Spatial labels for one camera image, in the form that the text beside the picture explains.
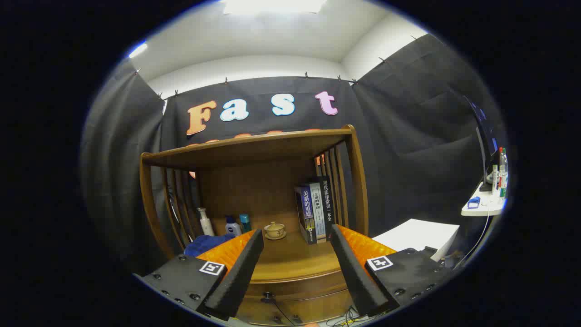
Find white pump bottle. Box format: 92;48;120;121
197;208;215;237

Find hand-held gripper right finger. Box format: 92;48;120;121
329;224;454;318

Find wooden countertop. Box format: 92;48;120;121
195;227;352;284

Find wooden drawer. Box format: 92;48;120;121
236;272;355;326

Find white side cabinet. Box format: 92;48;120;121
372;219;460;262

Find black spine book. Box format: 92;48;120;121
318;176;335;238

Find beige lidded teacup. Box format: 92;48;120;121
264;221;287;240

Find black floor cables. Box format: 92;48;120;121
327;307;377;327

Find black monitor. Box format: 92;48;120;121
463;95;500;191

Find wooden cabinet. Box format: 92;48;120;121
139;125;369;326

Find pale blue spine book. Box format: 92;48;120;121
310;183;327;241

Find white cable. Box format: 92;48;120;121
454;213;491;268

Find blue towel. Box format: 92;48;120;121
184;233;236;257

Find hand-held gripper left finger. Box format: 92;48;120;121
134;228;265;321

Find white side table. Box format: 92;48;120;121
461;182;507;216

